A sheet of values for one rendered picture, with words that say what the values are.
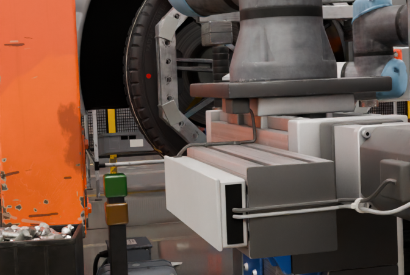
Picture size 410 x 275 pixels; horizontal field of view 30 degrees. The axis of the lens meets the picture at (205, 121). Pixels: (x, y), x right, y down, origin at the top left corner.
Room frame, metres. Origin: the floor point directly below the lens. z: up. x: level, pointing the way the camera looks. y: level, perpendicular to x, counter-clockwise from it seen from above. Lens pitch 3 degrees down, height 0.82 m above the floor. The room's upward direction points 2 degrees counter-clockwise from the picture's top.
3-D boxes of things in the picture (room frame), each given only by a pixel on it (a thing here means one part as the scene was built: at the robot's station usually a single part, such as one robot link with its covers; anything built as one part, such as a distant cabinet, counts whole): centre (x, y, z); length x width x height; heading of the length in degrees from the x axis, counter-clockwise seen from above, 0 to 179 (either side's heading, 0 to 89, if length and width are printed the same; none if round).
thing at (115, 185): (1.38, 0.17, 0.64); 0.04 x 0.04 x 0.04; 12
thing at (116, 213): (1.38, 0.17, 0.59); 0.04 x 0.04 x 0.04; 12
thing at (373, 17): (1.46, -0.34, 0.91); 0.11 x 0.08 x 0.11; 44
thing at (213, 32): (1.69, -0.03, 0.93); 0.09 x 0.05 x 0.05; 12
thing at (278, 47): (1.08, -0.11, 0.87); 0.15 x 0.15 x 0.10
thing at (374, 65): (1.47, -0.33, 0.81); 0.11 x 0.08 x 0.09; 58
